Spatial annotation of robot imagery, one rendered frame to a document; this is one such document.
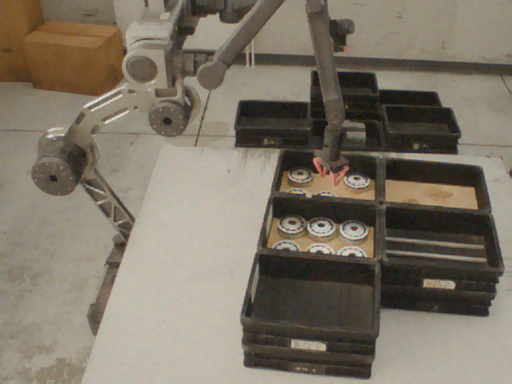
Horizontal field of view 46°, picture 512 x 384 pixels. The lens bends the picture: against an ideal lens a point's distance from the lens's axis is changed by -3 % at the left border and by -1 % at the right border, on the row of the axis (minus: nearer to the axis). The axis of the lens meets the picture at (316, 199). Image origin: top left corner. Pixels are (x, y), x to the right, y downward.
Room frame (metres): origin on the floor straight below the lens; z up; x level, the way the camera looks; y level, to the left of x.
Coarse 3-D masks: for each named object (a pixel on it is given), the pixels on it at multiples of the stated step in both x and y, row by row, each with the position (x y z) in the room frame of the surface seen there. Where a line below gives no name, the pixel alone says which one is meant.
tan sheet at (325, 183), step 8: (320, 176) 2.00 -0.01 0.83; (328, 176) 2.00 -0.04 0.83; (336, 176) 2.00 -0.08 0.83; (344, 176) 2.01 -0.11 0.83; (288, 184) 1.93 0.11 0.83; (312, 184) 1.94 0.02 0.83; (320, 184) 1.94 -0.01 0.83; (328, 184) 1.95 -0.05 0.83; (312, 192) 1.89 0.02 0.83; (336, 192) 1.90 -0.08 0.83; (344, 192) 1.90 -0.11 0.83; (368, 192) 1.91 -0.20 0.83
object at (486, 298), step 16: (384, 288) 1.42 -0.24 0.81; (400, 288) 1.41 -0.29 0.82; (416, 288) 1.41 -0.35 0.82; (384, 304) 1.43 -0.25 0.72; (400, 304) 1.43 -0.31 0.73; (416, 304) 1.42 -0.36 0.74; (432, 304) 1.41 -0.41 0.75; (448, 304) 1.41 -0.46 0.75; (464, 304) 1.41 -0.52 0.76; (480, 304) 1.41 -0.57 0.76
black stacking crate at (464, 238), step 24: (408, 216) 1.70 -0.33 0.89; (432, 216) 1.69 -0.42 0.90; (456, 216) 1.69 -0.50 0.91; (480, 216) 1.68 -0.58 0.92; (432, 240) 1.65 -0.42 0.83; (456, 240) 1.65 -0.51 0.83; (480, 240) 1.66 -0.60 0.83; (456, 264) 1.53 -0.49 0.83; (480, 264) 1.54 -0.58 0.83; (432, 288) 1.41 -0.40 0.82; (456, 288) 1.42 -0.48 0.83; (480, 288) 1.41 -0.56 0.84
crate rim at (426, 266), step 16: (384, 208) 1.69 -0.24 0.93; (400, 208) 1.70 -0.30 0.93; (416, 208) 1.70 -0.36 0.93; (432, 208) 1.70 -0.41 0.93; (384, 224) 1.60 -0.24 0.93; (384, 240) 1.52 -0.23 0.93; (496, 240) 1.55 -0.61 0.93; (384, 256) 1.44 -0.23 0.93; (448, 272) 1.41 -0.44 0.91; (464, 272) 1.40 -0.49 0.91; (480, 272) 1.40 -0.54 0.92; (496, 272) 1.40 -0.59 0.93
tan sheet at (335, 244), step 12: (276, 228) 1.66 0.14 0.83; (336, 228) 1.68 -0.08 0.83; (372, 228) 1.69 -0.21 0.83; (276, 240) 1.60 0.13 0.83; (288, 240) 1.60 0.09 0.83; (300, 240) 1.61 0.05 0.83; (336, 240) 1.62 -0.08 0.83; (372, 240) 1.63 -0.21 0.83; (336, 252) 1.56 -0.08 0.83; (372, 252) 1.57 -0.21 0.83
